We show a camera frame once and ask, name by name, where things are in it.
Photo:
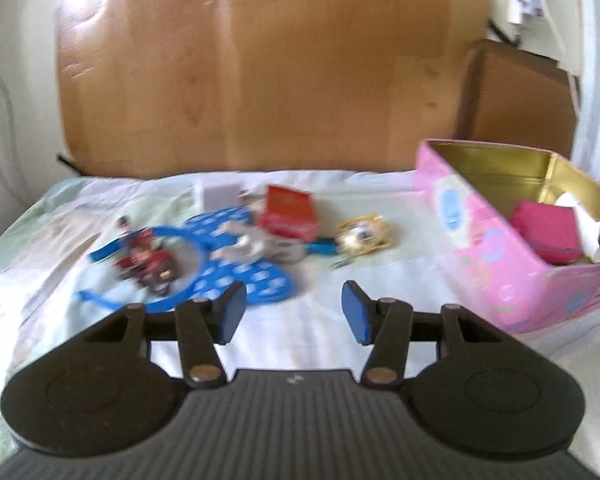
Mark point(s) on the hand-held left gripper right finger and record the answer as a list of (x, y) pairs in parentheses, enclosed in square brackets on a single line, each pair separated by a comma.
[(355, 310)]

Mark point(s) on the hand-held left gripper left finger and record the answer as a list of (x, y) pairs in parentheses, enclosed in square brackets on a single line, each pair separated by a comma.
[(232, 310)]

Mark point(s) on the blue polka-dot bow headband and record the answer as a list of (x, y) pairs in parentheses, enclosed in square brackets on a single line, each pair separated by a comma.
[(260, 280)]

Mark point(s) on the gold toy car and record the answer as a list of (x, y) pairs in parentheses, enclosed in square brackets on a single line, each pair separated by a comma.
[(360, 235)]

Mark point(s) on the pink tin box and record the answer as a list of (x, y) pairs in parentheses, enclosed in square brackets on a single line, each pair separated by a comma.
[(460, 210)]

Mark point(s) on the white tube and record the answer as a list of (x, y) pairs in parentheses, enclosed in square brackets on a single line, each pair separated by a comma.
[(585, 225)]

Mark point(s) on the pale printed bed sheet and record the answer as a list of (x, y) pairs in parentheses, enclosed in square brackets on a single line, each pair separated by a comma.
[(305, 320)]

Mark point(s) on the pink pouch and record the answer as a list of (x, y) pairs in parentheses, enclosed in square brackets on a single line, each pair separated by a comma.
[(540, 230)]

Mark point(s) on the red toy figure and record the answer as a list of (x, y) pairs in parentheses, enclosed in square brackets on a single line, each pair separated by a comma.
[(145, 260)]

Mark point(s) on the red small box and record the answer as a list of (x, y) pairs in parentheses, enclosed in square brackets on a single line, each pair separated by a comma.
[(285, 210)]

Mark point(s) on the white charger adapter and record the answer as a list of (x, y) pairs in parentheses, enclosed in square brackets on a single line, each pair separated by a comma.
[(220, 195)]

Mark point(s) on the wooden headboard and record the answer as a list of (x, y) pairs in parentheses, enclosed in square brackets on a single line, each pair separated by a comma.
[(230, 60)]

